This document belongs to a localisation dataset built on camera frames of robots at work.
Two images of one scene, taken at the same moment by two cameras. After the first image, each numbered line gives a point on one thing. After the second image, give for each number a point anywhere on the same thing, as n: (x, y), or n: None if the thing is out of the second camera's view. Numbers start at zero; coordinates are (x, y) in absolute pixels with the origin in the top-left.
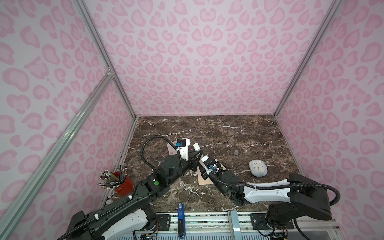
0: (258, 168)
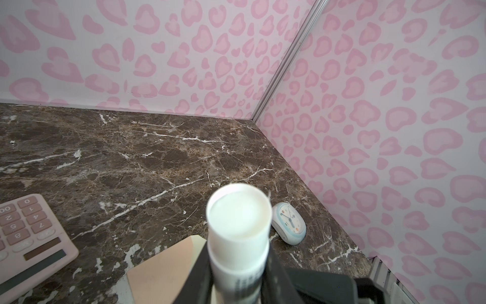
0: (287, 223)
